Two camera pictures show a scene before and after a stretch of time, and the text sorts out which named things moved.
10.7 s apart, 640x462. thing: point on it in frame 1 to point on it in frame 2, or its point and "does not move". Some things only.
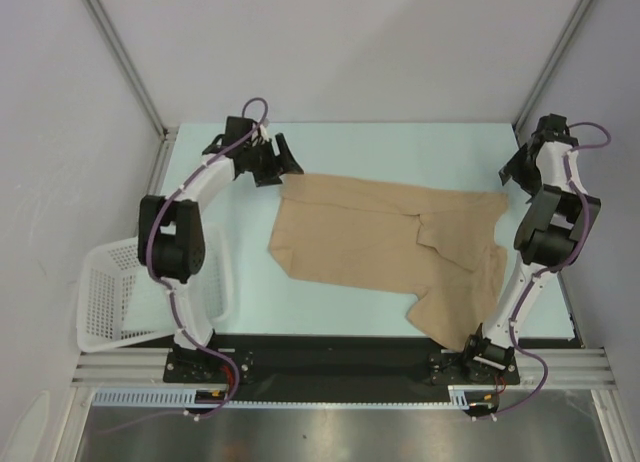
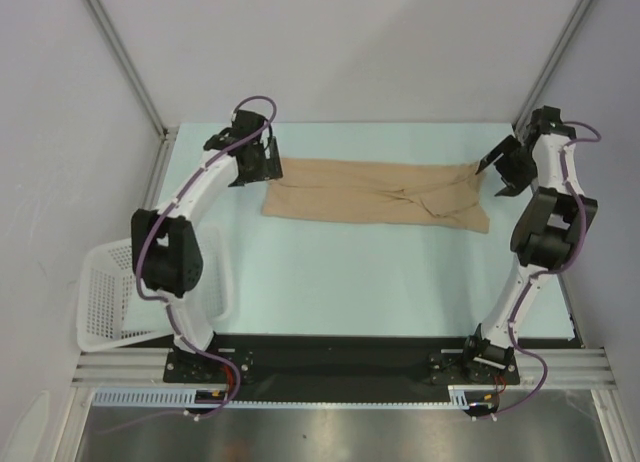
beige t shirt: [439, 245] to [443, 194]
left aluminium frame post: [168, 133] does not move
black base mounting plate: [340, 367] does not move
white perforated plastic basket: [119, 302] does not move
